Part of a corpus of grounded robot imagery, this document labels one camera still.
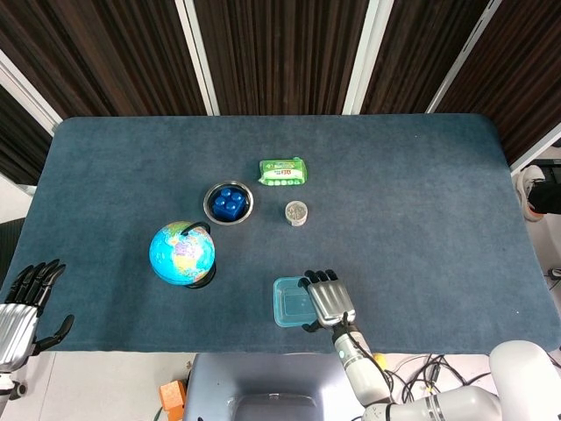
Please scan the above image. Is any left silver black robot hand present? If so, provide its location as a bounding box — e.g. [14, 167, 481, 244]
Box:
[0, 259, 75, 373]

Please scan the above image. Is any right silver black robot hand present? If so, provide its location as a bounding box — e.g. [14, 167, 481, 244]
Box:
[297, 268, 358, 333]

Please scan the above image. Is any teal translucent plastic lid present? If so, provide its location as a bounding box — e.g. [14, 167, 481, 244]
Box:
[273, 275, 319, 329]

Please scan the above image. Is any orange wooden block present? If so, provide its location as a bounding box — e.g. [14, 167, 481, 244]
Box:
[159, 380, 188, 421]

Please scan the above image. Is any grey blue robot torso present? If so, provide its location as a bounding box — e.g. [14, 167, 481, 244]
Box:
[182, 353, 373, 421]

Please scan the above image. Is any small clear jar of clips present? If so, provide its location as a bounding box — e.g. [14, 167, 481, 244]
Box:
[284, 200, 309, 228]

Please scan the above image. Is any blue table cloth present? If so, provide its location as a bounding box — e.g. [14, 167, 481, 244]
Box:
[0, 113, 561, 354]

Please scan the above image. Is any green snack packet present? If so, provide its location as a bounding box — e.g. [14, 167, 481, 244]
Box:
[257, 156, 309, 188]

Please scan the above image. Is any blue building block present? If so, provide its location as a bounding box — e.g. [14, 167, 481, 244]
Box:
[212, 187, 245, 221]

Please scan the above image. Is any stainless steel bowl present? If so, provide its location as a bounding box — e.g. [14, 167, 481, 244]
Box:
[202, 180, 255, 226]

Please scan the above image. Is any blue globe on black stand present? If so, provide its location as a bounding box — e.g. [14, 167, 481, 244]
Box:
[148, 220, 217, 289]

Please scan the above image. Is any dark slatted partition panel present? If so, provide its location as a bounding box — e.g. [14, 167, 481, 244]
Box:
[0, 0, 208, 118]
[436, 0, 561, 167]
[0, 85, 53, 186]
[194, 0, 372, 116]
[360, 0, 490, 115]

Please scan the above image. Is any white orange sneaker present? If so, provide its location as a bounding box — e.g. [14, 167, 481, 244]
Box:
[518, 165, 549, 223]

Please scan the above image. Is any black trouser leg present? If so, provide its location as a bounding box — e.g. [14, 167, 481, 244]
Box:
[528, 180, 561, 216]

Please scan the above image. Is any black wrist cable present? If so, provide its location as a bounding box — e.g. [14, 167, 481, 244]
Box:
[343, 323, 380, 367]

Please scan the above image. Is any black cable tangle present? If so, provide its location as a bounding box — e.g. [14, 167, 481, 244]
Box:
[376, 353, 561, 409]

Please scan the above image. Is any white partition post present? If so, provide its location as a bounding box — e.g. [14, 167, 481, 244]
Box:
[341, 0, 394, 116]
[0, 49, 63, 135]
[174, 0, 221, 117]
[426, 0, 503, 114]
[509, 139, 561, 177]

